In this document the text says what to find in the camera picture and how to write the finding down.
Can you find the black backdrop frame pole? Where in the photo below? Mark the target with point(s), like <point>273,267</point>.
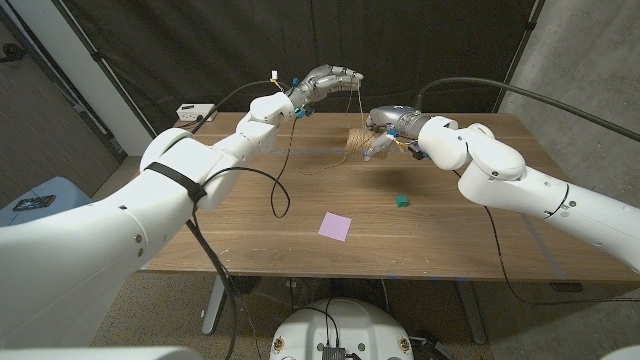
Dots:
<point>520,50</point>
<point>99,60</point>

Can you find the jute twine spool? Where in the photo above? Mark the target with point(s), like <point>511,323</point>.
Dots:
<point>357,141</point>

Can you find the blue-grey storage bin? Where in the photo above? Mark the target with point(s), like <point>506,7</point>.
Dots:
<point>65,192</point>

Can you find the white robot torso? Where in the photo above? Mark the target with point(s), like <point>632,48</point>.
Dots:
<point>345,325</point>

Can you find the small green block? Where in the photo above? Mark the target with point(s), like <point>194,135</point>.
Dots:
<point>402,201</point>

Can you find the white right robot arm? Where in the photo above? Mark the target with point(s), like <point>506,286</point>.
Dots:
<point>500,180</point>

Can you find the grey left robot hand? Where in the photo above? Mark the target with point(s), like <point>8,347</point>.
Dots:
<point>320,82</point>

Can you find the white power outlet box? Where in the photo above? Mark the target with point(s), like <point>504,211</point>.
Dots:
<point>192,111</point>

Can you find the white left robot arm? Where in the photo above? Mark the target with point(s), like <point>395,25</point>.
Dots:
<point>75,250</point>

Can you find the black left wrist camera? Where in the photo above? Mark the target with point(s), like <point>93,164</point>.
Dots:
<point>306,110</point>

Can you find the grey table leg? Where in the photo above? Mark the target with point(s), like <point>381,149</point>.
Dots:
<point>215,305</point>
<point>470,310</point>

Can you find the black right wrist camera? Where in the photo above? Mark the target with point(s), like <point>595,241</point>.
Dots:
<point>418,151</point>

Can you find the jute twine strand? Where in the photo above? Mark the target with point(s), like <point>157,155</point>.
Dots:
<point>361,107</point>

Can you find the grey torso connector box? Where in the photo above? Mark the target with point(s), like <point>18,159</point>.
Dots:
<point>334,353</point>

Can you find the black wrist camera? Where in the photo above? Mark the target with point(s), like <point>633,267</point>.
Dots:
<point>306,110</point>
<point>418,151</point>

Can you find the black wall knob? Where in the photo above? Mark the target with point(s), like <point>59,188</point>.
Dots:
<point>12,51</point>

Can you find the purple sticky note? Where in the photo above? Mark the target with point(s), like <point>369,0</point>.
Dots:
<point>335,226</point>

